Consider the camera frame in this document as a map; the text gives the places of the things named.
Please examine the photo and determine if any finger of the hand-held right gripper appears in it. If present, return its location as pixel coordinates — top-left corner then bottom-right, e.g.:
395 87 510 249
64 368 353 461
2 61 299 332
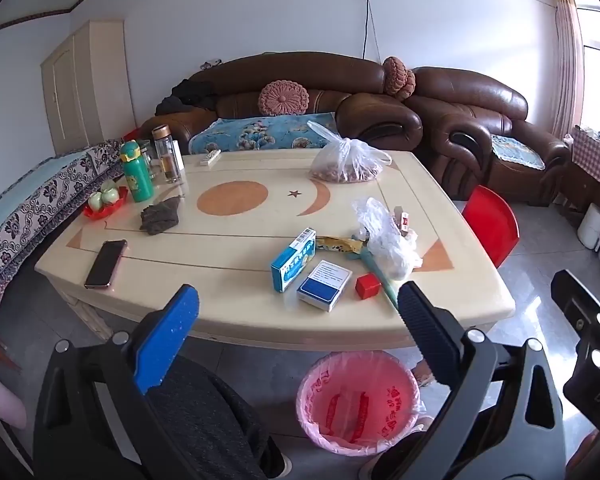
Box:
551 269 600 358

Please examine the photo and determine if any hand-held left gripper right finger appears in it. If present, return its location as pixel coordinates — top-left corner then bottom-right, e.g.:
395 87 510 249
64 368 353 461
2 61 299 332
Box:
397 281 566 480

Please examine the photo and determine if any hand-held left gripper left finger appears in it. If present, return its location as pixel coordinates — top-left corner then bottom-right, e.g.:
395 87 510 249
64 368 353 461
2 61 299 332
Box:
32 284 201 480

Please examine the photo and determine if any clear plastic bag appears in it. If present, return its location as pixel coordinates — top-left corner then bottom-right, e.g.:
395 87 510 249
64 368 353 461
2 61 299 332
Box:
351 197 423 281

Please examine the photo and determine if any pink-lined waste bin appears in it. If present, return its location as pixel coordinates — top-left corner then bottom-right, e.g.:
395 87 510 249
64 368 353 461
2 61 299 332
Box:
296 351 423 457

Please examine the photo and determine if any dark blue and white box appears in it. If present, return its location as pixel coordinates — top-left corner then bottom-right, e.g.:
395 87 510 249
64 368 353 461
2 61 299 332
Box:
296 260 354 312

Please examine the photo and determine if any light blue medicine box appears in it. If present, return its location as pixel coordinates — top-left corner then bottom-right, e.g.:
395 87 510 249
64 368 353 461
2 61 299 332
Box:
271 227 317 293

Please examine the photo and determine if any white jug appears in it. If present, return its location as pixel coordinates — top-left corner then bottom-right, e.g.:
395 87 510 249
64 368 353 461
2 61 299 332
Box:
577 203 600 251

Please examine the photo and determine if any teal pen-shaped stick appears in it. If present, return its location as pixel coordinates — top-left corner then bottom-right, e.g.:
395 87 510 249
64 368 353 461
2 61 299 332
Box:
360 252 401 309

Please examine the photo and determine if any person's left trouser leg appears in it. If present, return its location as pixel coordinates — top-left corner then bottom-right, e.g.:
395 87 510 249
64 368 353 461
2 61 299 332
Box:
147 357 286 480

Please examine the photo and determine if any black smartphone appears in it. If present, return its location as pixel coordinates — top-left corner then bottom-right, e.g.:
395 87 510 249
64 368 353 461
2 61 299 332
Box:
84 239 129 290

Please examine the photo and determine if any red plastic stool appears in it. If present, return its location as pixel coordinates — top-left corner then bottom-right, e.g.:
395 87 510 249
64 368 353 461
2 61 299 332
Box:
461 185 521 269

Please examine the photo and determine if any small red and white box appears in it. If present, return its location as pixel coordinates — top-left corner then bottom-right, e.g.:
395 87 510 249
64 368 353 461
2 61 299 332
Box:
392 205 413 233

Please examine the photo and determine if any cream coffee table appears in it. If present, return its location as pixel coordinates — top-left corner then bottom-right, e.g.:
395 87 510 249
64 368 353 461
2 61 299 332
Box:
34 150 516 356

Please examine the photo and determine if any dark grey cloth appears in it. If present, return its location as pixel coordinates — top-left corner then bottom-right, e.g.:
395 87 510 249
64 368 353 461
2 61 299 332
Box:
140 196 182 236

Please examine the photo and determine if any yellow snack wrapper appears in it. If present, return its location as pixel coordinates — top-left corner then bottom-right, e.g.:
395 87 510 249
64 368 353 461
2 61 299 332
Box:
315 235 367 261

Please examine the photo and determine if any checkered tablecloth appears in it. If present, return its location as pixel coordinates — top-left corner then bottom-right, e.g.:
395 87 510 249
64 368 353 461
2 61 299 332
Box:
570 125 600 193

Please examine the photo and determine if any red fruit tray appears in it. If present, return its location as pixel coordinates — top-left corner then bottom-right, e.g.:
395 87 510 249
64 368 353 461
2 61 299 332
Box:
83 186 130 220

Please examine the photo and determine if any teal lace seat mat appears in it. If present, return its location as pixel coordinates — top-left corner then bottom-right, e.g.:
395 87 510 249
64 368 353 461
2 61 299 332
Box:
489 132 547 171

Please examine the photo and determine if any green water bottle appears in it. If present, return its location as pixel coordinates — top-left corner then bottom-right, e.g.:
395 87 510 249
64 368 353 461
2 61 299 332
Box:
119 140 155 203

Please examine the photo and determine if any glass tea bottle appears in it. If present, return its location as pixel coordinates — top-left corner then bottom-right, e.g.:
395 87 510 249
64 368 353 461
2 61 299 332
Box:
151 125 182 184

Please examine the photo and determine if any clear drinking glass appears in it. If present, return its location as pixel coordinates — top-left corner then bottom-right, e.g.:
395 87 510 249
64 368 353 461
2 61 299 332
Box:
141 140 161 181

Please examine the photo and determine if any clear bag of nuts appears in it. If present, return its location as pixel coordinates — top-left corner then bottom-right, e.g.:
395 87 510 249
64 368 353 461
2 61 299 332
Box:
307 120 393 184

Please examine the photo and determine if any purple patterned blanket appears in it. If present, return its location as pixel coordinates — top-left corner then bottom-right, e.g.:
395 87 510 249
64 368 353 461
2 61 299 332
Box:
0 139 141 321

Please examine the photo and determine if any blue floral seat cover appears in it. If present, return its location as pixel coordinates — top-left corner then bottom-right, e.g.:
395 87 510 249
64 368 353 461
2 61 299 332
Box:
188 112 338 155

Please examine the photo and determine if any brown leather armchair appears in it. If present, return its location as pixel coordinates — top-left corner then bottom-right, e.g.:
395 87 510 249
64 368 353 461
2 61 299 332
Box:
405 66 571 206

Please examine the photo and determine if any beige curtain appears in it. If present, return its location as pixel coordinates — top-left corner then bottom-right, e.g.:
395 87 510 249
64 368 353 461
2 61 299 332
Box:
551 0 586 141

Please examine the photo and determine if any dark clothes pile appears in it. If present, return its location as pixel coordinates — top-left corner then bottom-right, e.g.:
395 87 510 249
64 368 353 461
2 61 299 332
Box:
155 79 220 116

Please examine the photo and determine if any brown round cushion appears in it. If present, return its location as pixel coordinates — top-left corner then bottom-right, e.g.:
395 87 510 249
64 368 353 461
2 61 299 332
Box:
382 56 417 101

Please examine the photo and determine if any cream wardrobe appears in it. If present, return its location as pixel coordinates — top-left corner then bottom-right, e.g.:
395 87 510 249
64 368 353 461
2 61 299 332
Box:
40 20 136 156

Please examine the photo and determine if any pink round cushion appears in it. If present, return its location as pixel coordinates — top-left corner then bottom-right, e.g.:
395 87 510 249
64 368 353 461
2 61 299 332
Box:
258 80 311 117

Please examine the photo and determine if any brown leather sofa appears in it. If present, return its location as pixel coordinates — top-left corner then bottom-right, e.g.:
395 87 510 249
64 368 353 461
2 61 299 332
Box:
139 51 424 153

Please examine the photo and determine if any black wall cable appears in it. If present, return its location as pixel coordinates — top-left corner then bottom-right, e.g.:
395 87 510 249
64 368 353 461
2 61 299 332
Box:
362 0 388 63

